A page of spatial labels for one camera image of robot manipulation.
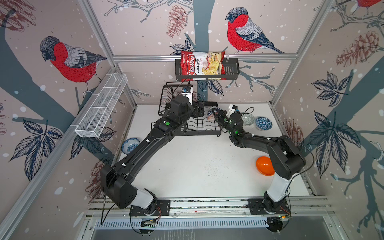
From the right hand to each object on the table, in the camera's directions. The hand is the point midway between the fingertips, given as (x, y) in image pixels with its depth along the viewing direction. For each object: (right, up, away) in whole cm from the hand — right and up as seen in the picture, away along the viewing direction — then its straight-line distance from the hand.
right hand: (208, 111), depth 87 cm
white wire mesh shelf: (-59, +2, -8) cm, 59 cm away
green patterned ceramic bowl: (+32, -5, +23) cm, 40 cm away
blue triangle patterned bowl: (+42, -9, +20) cm, 48 cm away
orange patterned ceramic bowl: (+2, -1, +1) cm, 3 cm away
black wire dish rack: (-9, -10, +18) cm, 22 cm away
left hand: (-7, +4, -14) cm, 17 cm away
